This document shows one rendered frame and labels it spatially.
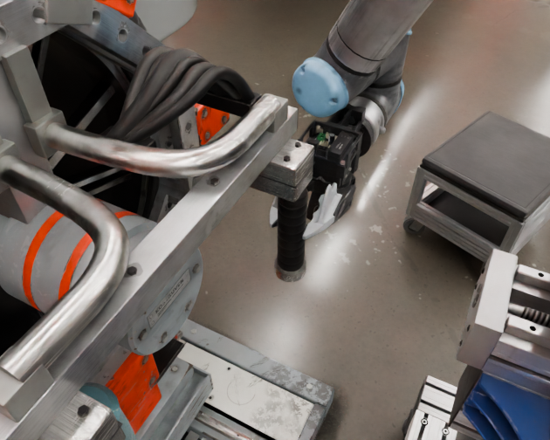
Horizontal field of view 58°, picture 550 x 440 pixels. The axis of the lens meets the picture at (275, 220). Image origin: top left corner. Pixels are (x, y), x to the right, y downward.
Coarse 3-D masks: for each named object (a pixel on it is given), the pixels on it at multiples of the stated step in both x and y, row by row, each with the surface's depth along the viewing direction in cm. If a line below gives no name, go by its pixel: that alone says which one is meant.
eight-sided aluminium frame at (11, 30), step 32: (0, 0) 41; (32, 0) 43; (64, 0) 45; (0, 32) 42; (32, 32) 44; (64, 32) 52; (96, 32) 50; (128, 32) 55; (128, 64) 59; (192, 128) 73; (160, 192) 80; (128, 352) 78
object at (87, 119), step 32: (64, 64) 71; (96, 64) 66; (64, 96) 79; (96, 96) 68; (96, 128) 80; (64, 160) 86; (96, 192) 74; (128, 192) 82; (0, 288) 83; (0, 320) 78; (32, 320) 79; (0, 352) 73
